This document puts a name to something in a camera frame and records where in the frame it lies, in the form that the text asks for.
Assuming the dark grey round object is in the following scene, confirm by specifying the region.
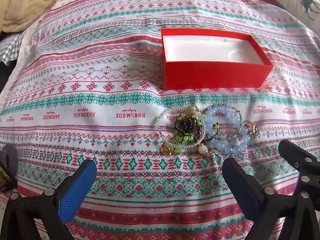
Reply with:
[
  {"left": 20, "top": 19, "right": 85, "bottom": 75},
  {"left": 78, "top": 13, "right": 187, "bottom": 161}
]
[{"left": 0, "top": 144, "right": 19, "bottom": 193}]

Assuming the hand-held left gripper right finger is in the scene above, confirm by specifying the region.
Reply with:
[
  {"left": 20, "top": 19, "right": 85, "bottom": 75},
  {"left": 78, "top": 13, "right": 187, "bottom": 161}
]
[{"left": 222, "top": 158, "right": 320, "bottom": 240}]

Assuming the grey gingham cloth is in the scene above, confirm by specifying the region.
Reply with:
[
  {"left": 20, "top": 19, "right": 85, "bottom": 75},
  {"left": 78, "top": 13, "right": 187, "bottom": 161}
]
[{"left": 0, "top": 34, "right": 25, "bottom": 66}]

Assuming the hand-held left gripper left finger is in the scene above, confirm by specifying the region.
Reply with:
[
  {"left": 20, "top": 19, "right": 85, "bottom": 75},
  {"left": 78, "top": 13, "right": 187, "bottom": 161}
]
[{"left": 0, "top": 159, "right": 98, "bottom": 240}]

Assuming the beige fleece blanket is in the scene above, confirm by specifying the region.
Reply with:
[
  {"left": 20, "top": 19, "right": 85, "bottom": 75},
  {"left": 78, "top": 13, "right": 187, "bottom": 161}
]
[{"left": 0, "top": 0, "right": 85, "bottom": 33}]

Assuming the red cardboard box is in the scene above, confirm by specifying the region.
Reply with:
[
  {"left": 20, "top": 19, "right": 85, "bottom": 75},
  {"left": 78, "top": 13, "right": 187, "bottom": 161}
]
[{"left": 161, "top": 28, "right": 273, "bottom": 90}]

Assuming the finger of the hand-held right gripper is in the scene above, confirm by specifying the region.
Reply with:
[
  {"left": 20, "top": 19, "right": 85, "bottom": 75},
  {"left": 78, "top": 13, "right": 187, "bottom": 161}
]
[{"left": 278, "top": 139, "right": 320, "bottom": 193}]

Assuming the patterned knit-print bedspread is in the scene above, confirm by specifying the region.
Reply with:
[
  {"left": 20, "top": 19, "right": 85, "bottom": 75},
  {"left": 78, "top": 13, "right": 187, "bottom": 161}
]
[{"left": 0, "top": 0, "right": 320, "bottom": 240}]

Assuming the pale blue bead bracelet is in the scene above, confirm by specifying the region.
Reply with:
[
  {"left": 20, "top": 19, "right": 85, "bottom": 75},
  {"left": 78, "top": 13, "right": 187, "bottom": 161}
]
[{"left": 204, "top": 105, "right": 250, "bottom": 155}]

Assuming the white deer print pillow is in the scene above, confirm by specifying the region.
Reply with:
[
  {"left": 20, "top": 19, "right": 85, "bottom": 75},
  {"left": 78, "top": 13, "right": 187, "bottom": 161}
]
[{"left": 274, "top": 0, "right": 320, "bottom": 33}]

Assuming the green flower bead bracelet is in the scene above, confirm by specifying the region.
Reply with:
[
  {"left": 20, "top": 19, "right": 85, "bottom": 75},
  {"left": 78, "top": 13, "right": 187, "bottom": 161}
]
[{"left": 174, "top": 112, "right": 207, "bottom": 153}]

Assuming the clear seed bead bracelet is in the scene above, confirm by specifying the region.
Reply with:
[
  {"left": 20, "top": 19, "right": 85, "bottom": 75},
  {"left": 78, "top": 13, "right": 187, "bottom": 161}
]
[{"left": 157, "top": 107, "right": 208, "bottom": 151}]

